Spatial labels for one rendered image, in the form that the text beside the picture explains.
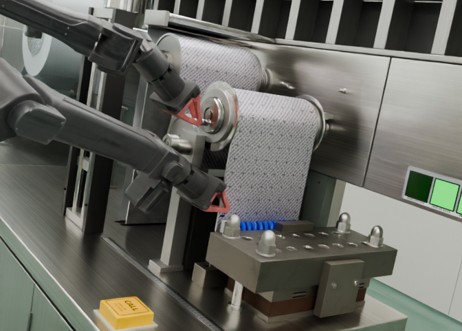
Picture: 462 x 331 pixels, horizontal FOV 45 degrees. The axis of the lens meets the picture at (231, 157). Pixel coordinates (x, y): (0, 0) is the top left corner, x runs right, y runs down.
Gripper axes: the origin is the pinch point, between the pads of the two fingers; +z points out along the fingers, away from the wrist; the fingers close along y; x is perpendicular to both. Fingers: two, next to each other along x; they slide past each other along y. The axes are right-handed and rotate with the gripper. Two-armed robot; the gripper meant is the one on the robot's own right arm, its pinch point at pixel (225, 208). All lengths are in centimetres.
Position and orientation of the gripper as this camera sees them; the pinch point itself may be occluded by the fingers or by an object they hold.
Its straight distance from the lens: 117.9
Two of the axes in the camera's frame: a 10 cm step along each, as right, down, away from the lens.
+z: 5.9, 5.3, 6.1
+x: 5.5, -8.2, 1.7
